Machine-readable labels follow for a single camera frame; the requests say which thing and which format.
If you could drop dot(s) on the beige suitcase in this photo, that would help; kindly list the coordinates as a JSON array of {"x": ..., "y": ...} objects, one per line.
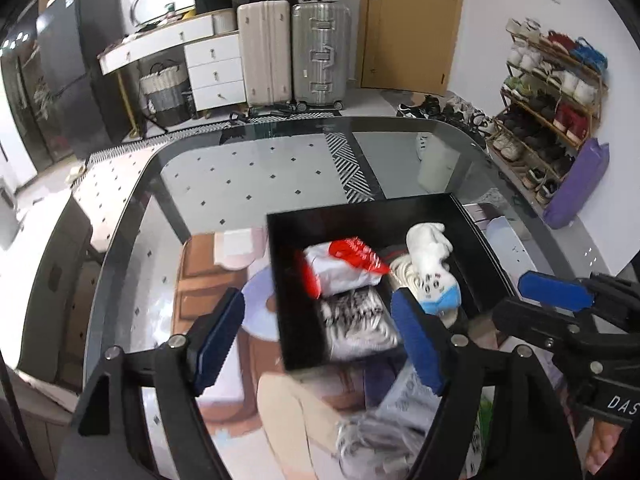
[{"x": 264, "y": 55}]

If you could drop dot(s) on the scattered pile of sneakers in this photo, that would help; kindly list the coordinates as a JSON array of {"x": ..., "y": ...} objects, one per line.
[{"x": 450, "y": 110}]

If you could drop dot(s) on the black storage box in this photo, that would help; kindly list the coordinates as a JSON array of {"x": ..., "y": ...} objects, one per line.
[{"x": 300, "y": 330}]

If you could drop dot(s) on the person's right hand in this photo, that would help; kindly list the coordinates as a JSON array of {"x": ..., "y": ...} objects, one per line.
[{"x": 602, "y": 447}]

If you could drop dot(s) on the woven laundry basket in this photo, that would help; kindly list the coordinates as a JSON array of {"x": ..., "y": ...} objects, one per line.
[{"x": 162, "y": 92}]

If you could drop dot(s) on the black white patterned socks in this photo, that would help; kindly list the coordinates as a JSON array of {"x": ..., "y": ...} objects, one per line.
[{"x": 357, "y": 322}]

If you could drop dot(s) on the white sock with blue toe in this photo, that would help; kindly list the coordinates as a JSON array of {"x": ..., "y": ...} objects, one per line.
[{"x": 440, "y": 292}]

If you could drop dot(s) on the white cylindrical container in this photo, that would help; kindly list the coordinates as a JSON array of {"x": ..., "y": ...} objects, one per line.
[{"x": 224, "y": 22}]

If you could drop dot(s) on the rows of assorted shoes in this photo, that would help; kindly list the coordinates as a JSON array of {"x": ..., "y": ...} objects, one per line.
[{"x": 530, "y": 105}]

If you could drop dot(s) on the black refrigerator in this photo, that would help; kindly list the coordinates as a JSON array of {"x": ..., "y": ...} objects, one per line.
[{"x": 75, "y": 60}]

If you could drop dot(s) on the silver suitcase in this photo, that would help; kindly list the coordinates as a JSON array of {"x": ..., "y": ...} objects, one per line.
[{"x": 320, "y": 55}]

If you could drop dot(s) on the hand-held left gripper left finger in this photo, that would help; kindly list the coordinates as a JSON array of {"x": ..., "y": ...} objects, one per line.
[{"x": 218, "y": 341}]

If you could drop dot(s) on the white striped sock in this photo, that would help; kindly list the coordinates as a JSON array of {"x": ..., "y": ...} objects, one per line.
[{"x": 405, "y": 272}]

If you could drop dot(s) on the white desk with drawers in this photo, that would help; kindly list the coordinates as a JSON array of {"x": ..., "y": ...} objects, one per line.
[{"x": 210, "y": 65}]

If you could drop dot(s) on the wooden shoe rack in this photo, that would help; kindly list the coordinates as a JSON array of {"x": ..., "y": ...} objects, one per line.
[{"x": 595, "y": 110}]

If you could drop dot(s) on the wooden door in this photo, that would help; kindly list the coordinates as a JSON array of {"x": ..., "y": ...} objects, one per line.
[{"x": 410, "y": 25}]

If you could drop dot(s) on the grey white cloth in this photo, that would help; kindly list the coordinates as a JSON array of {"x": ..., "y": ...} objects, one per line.
[{"x": 385, "y": 435}]

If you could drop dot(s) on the black white patterned mat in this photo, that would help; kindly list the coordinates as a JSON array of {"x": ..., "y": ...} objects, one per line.
[{"x": 350, "y": 165}]

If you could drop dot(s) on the wooden stool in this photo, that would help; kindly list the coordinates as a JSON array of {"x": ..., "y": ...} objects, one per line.
[{"x": 210, "y": 285}]

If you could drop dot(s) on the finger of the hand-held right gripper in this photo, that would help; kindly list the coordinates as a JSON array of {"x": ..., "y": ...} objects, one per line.
[
  {"x": 555, "y": 290},
  {"x": 532, "y": 325}
]

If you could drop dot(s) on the white rolled sock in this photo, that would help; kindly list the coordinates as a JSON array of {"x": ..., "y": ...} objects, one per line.
[{"x": 430, "y": 245}]

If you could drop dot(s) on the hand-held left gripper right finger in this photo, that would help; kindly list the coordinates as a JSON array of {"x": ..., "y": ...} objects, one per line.
[{"x": 417, "y": 342}]

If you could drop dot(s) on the red and white rolled socks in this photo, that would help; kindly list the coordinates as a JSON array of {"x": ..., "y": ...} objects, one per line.
[{"x": 350, "y": 267}]

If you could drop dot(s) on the purple bag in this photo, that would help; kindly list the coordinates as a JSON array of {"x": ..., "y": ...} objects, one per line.
[{"x": 580, "y": 185}]

